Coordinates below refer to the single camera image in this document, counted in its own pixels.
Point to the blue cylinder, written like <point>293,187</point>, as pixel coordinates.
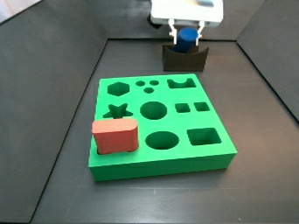
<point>185,39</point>

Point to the red oval block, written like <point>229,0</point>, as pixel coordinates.
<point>115,135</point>

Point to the black curved fixture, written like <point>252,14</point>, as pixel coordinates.
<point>184,62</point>

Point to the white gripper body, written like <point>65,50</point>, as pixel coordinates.
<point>187,12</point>

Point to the green foam shape-sorter block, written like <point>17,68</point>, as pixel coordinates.
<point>181,136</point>

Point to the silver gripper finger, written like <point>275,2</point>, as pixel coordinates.
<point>199,32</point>
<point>172,32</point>

